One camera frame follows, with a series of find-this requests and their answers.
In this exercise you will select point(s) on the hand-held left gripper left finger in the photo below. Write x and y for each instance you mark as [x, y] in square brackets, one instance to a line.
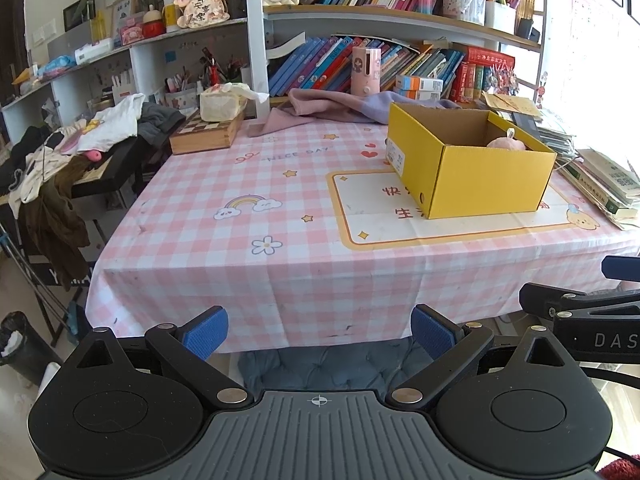
[207, 332]

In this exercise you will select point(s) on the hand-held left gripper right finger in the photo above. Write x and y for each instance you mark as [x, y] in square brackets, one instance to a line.
[432, 332]

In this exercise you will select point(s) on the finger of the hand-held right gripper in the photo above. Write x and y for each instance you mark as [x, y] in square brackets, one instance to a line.
[545, 297]
[625, 269]

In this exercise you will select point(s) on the yellow cardboard box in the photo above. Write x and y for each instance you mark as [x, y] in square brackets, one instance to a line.
[490, 182]

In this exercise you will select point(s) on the pink pig plush toy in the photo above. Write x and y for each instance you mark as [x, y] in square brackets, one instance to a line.
[506, 143]

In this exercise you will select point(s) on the pile of worn books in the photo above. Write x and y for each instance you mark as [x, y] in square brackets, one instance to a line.
[607, 180]

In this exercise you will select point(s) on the blue seat cushion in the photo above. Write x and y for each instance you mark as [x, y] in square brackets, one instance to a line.
[325, 370]

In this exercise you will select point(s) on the black trash bin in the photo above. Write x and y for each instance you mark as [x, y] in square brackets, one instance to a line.
[22, 345]

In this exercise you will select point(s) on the brown garment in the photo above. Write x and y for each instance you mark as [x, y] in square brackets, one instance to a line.
[55, 225]

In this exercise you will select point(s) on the black chair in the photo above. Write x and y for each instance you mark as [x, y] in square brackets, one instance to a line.
[110, 167]

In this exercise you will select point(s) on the wooden chess box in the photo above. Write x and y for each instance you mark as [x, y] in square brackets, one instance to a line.
[205, 135]

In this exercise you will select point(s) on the brown paper envelope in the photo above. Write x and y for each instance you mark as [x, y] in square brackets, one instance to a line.
[512, 102]

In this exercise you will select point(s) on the red cartoon sticker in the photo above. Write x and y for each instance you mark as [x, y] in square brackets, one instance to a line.
[543, 85]

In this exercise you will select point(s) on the colourful shiny ornament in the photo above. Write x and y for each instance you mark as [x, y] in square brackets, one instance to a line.
[500, 80]

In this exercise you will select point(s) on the cream tissue pack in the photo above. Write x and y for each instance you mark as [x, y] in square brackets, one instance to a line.
[220, 105]

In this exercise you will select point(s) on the red thick book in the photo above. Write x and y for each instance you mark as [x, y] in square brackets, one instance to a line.
[465, 82]
[492, 55]

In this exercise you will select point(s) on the white garment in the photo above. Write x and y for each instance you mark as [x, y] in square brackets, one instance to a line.
[112, 122]

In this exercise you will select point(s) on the orange white small box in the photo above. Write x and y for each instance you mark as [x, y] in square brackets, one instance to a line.
[417, 95]
[420, 82]

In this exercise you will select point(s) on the pink and purple cloth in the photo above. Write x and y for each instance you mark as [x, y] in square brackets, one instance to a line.
[320, 105]

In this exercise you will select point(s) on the white pen holder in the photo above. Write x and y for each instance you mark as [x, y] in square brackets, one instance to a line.
[122, 91]

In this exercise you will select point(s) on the pink cartoon pencil sharpener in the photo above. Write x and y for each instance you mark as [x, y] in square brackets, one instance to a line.
[366, 72]

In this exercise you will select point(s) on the white pen cup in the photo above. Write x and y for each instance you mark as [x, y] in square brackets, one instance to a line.
[500, 16]

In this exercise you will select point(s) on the row of blue picture books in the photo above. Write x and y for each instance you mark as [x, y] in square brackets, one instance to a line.
[320, 62]

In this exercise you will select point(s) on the red white small jar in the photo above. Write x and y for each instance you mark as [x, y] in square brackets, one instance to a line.
[153, 22]

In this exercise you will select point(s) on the alphabet wall poster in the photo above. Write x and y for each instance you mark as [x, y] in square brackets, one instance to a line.
[595, 25]

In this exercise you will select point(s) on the black picture frame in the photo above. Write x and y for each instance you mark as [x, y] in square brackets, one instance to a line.
[77, 12]

